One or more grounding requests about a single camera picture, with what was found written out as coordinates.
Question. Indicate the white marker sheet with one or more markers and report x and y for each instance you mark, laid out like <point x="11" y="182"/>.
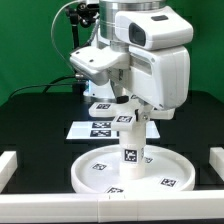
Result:
<point x="82" y="130"/>

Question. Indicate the white front fence bar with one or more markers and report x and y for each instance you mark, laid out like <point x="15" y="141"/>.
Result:
<point x="71" y="207"/>

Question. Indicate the white fence block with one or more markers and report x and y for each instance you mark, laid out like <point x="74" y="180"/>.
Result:
<point x="8" y="165"/>
<point x="216" y="160"/>

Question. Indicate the white right fence block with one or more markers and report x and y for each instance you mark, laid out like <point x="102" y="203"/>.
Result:
<point x="216" y="160"/>

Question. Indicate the white round table top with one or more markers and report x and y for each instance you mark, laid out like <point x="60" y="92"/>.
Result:
<point x="111" y="169"/>

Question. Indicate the white cross-shaped table base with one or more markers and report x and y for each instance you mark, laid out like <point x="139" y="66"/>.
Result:
<point x="123" y="115"/>

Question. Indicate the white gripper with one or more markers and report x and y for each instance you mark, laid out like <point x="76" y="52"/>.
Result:
<point x="160" y="78"/>

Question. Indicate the white left fence block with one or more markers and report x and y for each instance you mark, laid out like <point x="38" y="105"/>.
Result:
<point x="8" y="165"/>

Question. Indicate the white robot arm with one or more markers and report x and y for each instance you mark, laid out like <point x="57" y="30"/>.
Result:
<point x="116" y="54"/>

